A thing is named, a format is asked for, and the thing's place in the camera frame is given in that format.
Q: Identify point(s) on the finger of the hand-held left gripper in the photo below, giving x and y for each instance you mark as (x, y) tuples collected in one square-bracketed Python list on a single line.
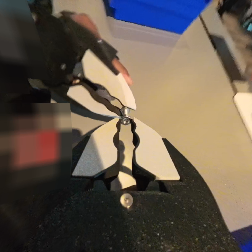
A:
[(84, 98), (104, 76)]

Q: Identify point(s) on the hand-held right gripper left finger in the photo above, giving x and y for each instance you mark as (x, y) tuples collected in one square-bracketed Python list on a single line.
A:
[(96, 155)]

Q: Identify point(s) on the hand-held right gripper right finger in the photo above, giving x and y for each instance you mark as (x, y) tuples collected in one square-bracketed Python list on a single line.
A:
[(155, 153)]

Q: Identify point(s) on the steel bolt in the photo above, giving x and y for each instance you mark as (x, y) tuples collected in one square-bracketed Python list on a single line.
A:
[(125, 116)]

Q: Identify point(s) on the blue plastic bin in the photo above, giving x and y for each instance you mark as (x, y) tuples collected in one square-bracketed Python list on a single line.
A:
[(157, 13), (244, 240)]

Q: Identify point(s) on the person's left hand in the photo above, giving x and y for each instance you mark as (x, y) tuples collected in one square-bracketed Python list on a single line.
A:
[(88, 23)]

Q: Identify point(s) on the white poster stand base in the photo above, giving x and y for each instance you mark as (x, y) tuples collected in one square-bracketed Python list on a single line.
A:
[(244, 114)]

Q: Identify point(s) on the black desk mat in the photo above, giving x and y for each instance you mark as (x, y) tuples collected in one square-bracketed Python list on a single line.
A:
[(228, 59)]

